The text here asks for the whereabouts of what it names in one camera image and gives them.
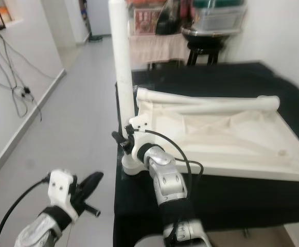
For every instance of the white plastic children table top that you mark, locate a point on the white plastic children table top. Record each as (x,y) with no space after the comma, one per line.
(221,134)

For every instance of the black power adapter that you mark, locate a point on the black power adapter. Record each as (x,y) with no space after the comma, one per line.
(27,91)

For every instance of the white plastic table leg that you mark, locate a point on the white plastic table leg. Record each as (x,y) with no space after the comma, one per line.
(175,95)
(121,62)
(231,105)

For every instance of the clear storage box green lid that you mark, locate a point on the clear storage box green lid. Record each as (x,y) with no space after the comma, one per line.
(218,15)

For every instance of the beige cloth covered stand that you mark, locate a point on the beige cloth covered stand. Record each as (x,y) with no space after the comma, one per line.
(157,49)

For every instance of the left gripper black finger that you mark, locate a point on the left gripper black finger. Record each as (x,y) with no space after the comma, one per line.
(93,185)
(80,188)

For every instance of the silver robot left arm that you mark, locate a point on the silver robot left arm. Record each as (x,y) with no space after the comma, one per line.
(38,231)

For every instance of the black round stool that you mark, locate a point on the black round stool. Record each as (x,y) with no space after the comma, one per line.
(205,46)

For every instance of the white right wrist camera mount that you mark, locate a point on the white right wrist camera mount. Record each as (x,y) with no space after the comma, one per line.
(139,123)

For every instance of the black plastic bag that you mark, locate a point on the black plastic bag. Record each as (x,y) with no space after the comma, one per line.
(167,20)

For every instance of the white tall appliance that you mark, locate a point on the white tall appliance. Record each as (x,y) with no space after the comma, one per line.
(99,15)

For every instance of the black tablecloth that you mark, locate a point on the black tablecloth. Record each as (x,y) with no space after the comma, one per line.
(247,206)

